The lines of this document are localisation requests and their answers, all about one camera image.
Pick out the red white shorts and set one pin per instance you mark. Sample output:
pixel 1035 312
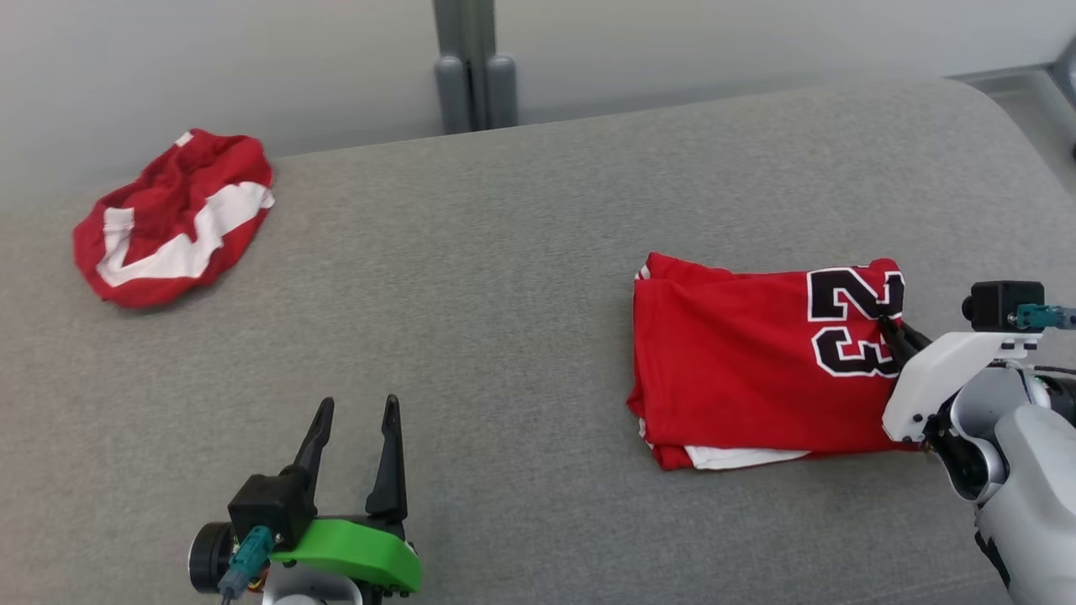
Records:
pixel 168 185

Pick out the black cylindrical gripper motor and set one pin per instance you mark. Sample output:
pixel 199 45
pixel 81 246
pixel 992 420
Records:
pixel 206 559

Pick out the grey fabric sofa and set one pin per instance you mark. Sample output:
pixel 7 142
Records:
pixel 504 294

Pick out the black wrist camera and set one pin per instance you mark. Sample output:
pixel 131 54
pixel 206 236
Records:
pixel 269 504
pixel 1000 304

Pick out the partition wall post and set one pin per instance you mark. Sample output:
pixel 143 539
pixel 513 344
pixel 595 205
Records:
pixel 471 50

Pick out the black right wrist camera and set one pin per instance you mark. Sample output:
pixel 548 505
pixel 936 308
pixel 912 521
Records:
pixel 1000 304

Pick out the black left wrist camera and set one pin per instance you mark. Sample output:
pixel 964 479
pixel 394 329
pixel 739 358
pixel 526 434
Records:
pixel 269 504

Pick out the red white number jersey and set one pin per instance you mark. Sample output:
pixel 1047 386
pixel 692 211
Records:
pixel 723 361

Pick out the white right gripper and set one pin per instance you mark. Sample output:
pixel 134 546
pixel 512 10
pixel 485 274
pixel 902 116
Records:
pixel 925 378

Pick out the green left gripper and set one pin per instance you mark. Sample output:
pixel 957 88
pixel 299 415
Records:
pixel 361 546

